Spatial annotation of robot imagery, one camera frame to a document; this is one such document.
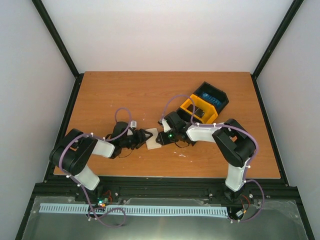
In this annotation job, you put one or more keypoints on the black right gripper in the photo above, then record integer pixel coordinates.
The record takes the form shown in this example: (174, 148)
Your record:
(163, 141)

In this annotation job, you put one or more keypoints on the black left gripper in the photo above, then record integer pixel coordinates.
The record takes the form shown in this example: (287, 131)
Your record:
(141, 138)

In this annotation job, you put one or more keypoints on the beige card holder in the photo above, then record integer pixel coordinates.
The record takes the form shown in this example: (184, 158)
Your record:
(151, 143)

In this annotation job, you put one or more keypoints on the black card stack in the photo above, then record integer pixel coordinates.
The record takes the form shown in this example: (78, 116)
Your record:
(197, 111)

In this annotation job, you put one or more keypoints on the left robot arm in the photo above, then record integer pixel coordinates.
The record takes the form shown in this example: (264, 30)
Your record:
(72, 153)

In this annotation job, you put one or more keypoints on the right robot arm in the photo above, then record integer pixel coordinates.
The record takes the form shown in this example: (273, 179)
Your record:
(236, 145)

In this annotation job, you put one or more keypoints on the black left card bin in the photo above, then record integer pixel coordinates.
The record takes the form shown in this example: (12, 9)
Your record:
(185, 115)

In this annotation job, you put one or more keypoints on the black card bin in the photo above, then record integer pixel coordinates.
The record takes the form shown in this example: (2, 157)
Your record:
(215, 92)
(185, 115)

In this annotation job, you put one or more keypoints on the yellow middle card bin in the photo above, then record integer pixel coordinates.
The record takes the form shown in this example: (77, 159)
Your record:
(210, 112)

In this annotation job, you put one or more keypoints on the blue card stack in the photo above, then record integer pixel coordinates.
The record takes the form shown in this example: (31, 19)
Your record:
(210, 99)

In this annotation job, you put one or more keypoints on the black right card bin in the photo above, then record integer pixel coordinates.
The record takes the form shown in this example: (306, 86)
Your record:
(215, 92)

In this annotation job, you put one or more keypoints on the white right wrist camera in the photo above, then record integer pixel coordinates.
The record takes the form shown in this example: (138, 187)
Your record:
(165, 125)

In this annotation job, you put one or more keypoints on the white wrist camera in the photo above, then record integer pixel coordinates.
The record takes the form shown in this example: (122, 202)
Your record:
(132, 127)
(165, 125)

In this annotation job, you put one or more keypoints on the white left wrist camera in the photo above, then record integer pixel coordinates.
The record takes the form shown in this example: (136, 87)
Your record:
(132, 127)

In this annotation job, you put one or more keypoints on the black frame post right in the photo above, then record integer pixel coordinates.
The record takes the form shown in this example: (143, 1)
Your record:
(279, 33)

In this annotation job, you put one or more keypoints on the black frame post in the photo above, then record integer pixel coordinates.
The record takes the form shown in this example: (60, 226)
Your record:
(279, 33)
(47, 20)

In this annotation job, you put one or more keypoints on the light blue cable duct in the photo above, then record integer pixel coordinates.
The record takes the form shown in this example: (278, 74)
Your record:
(137, 210)

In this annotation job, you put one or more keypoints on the black front frame rail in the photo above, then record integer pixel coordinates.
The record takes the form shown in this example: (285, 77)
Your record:
(211, 190)

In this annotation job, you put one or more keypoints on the black frame post left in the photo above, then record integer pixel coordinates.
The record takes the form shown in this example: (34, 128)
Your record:
(47, 20)

